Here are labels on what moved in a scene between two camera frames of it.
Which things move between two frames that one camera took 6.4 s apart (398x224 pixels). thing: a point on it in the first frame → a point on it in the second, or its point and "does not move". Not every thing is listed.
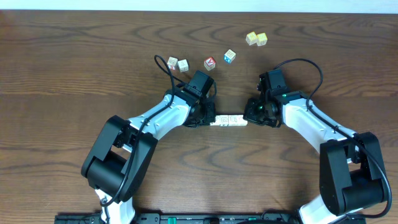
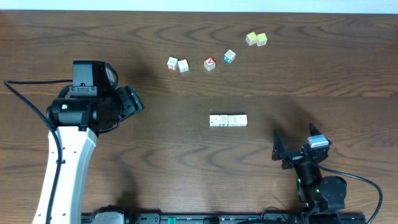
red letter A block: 209,63 does not move
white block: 218,119 does not move
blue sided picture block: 229,56 does not move
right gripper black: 249,114 → 280,153
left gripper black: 208,113 → 131,100
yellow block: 224,119 does not move
